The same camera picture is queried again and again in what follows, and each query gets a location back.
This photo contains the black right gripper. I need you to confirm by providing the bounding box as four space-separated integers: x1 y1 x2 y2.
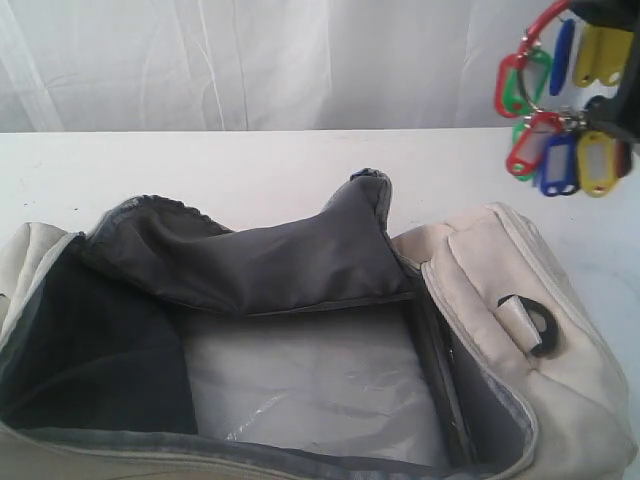
569 0 639 143

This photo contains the colourful key tag bunch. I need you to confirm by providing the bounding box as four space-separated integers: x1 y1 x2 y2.
493 1 639 198

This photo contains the cream duffel bag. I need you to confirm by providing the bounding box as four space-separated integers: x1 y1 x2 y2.
1 170 638 479

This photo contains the white backdrop curtain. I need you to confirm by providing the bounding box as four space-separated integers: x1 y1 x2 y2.
1 1 546 132

